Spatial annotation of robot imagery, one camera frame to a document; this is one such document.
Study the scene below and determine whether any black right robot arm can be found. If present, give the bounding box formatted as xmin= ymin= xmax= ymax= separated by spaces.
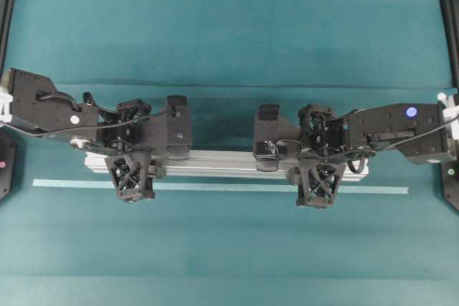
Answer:
xmin=252 ymin=92 xmax=458 ymax=173

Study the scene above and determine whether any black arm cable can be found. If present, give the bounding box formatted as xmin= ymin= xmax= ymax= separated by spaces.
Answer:
xmin=261 ymin=105 xmax=459 ymax=176
xmin=0 ymin=92 xmax=180 ymax=142

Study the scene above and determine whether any teal table cloth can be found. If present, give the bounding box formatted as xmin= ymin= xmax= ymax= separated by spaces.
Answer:
xmin=1 ymin=0 xmax=458 ymax=305

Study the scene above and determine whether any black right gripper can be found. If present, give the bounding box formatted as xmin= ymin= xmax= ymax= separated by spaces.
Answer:
xmin=252 ymin=104 xmax=347 ymax=173

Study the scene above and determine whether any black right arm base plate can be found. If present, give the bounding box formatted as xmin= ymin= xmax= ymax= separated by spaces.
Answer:
xmin=437 ymin=0 xmax=459 ymax=214

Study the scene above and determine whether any thin light metal strip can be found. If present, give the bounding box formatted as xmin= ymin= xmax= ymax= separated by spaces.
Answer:
xmin=32 ymin=178 xmax=409 ymax=195

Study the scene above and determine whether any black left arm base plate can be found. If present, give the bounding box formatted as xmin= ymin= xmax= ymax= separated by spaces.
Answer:
xmin=1 ymin=0 xmax=17 ymax=201

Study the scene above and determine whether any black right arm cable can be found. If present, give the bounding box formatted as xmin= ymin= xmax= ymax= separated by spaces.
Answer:
xmin=261 ymin=105 xmax=459 ymax=176

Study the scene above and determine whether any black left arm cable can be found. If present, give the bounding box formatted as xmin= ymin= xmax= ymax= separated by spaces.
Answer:
xmin=0 ymin=92 xmax=180 ymax=142

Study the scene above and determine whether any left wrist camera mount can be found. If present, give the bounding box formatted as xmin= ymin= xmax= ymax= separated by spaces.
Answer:
xmin=105 ymin=151 xmax=166 ymax=203

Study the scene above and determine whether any silver aluminium extrusion rail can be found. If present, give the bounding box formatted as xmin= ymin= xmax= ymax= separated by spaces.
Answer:
xmin=85 ymin=150 xmax=369 ymax=182

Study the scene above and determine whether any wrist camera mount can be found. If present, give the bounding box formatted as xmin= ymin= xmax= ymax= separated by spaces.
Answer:
xmin=105 ymin=151 xmax=166 ymax=203
xmin=287 ymin=159 xmax=346 ymax=209

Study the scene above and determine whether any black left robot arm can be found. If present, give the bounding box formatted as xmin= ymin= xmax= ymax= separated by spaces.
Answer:
xmin=1 ymin=69 xmax=192 ymax=160

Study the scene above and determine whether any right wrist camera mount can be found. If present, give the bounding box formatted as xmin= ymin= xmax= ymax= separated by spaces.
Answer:
xmin=287 ymin=159 xmax=346 ymax=209

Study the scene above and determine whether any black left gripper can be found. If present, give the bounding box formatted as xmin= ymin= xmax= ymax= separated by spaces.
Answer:
xmin=95 ymin=95 xmax=192 ymax=160

